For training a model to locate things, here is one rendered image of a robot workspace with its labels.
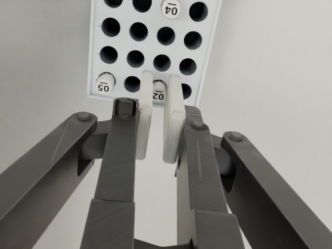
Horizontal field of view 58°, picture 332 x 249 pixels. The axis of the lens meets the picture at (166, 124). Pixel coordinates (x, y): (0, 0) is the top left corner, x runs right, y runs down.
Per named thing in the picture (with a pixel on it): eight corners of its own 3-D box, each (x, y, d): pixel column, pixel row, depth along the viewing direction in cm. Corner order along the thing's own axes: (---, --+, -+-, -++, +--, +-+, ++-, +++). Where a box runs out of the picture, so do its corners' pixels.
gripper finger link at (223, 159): (185, 145, 14) (248, 153, 14) (180, 103, 18) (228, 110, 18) (179, 171, 14) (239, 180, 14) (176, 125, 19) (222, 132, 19)
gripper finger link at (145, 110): (145, 161, 16) (131, 160, 16) (147, 109, 22) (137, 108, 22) (152, 110, 15) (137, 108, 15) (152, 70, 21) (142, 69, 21)
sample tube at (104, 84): (105, 60, 25) (95, 77, 20) (120, 62, 25) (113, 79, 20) (104, 75, 25) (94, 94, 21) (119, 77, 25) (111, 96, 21)
